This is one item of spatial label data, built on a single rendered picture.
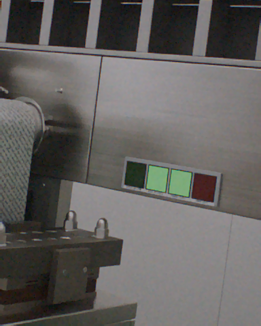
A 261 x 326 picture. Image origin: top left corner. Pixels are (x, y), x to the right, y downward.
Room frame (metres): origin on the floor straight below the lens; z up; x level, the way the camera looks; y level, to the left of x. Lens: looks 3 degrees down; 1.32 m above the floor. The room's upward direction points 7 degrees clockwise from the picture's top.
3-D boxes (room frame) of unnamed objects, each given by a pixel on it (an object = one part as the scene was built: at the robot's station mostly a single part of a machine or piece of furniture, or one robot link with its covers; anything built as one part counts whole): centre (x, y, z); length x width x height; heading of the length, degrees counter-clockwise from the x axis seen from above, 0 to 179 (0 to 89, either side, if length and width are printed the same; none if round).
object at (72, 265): (1.69, 0.10, 0.96); 0.10 x 0.03 x 0.11; 143
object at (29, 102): (1.91, 0.27, 1.25); 0.15 x 0.01 x 0.15; 53
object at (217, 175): (1.73, -0.09, 1.18); 0.25 x 0.01 x 0.07; 53
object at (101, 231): (1.83, 0.04, 1.05); 0.04 x 0.04 x 0.04
